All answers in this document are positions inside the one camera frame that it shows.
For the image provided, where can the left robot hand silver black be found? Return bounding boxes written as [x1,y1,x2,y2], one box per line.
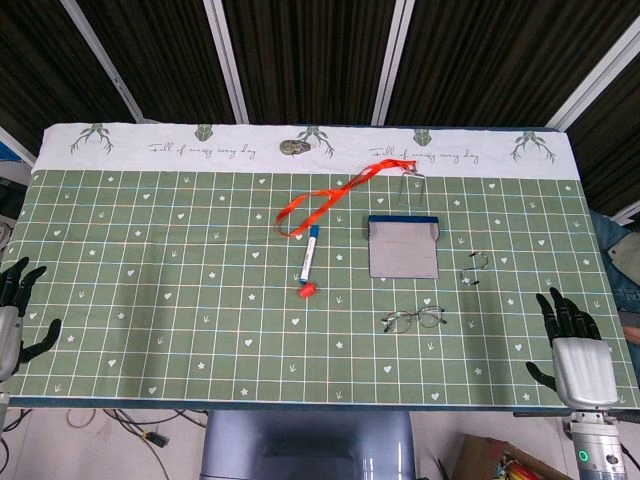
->
[0,257,63,382]

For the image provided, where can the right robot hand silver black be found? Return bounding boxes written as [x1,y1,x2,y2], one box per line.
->
[525,286,620,411]

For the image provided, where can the wire-frame eyeglasses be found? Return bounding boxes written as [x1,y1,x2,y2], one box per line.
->
[381,304,447,335]

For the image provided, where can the blue grey folding glasses case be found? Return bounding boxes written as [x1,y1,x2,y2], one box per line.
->
[366,213,442,279]

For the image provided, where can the cardboard box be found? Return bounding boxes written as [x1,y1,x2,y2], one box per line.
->
[452,433,559,480]

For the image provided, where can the green grid tablecloth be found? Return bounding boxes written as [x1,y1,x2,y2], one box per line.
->
[7,123,640,407]

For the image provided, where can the clear plastic badge holder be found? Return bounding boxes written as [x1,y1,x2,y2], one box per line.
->
[399,167,428,209]

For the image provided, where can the grey blue robot torso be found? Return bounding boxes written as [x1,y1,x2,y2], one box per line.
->
[199,410,417,480]

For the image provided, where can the white blue marker pen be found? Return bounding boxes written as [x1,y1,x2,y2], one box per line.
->
[298,224,321,287]

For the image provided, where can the floor cables bundle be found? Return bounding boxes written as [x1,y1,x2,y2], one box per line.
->
[0,407,209,480]

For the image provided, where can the white aluminium partition post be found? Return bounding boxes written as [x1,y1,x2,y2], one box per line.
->
[544,14,640,132]
[369,0,419,126]
[59,0,147,124]
[202,0,250,125]

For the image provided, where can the orange lanyard strap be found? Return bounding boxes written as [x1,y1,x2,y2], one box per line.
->
[275,158,419,239]

